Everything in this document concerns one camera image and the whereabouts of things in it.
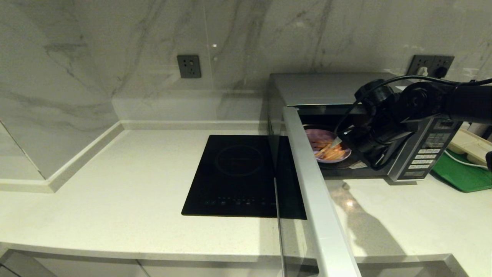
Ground silver microwave oven body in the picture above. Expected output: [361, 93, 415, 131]
[268, 72, 464, 184]

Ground beige power strip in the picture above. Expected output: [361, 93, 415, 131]
[448, 129, 492, 167]

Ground black induction cooktop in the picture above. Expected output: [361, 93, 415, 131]
[181, 135, 307, 220]

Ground grey single wall socket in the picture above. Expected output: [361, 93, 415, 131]
[177, 55, 202, 79]

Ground grey double wall socket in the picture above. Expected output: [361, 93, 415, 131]
[407, 55, 455, 77]

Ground black glass microwave door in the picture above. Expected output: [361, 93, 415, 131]
[274, 107, 362, 277]

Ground black smooth robot cable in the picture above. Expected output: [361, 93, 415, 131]
[334, 75, 492, 135]

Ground green plastic tray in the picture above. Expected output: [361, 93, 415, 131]
[432, 152, 492, 193]

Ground purple plate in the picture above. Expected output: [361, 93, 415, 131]
[305, 129, 352, 164]

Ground white power cable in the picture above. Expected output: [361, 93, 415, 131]
[444, 150, 489, 170]

